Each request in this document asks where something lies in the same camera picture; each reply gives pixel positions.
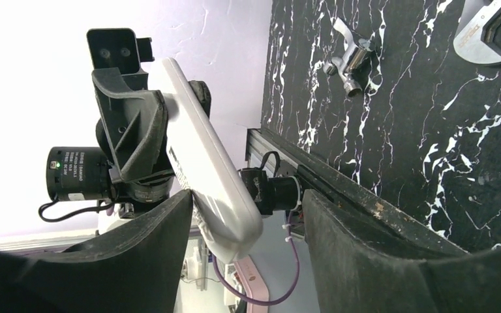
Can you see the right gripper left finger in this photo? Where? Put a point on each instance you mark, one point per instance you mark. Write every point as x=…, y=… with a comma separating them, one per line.
x=135, y=267

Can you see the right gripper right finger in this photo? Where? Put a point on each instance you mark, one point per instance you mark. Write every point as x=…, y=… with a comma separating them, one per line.
x=359, y=266

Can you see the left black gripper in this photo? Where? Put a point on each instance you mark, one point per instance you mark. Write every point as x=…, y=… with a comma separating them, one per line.
x=131, y=133

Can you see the white remote control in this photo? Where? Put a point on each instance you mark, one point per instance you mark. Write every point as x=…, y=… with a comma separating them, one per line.
x=226, y=215

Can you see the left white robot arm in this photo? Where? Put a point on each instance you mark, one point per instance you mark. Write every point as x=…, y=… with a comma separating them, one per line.
x=72, y=175

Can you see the pink storage bin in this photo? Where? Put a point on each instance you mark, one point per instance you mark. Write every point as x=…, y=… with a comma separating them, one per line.
x=244, y=276

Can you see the aluminium frame rail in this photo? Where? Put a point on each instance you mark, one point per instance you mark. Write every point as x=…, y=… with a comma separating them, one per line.
x=261, y=142

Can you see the red handled adjustable wrench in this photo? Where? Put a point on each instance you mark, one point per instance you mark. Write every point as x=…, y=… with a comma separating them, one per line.
x=474, y=37

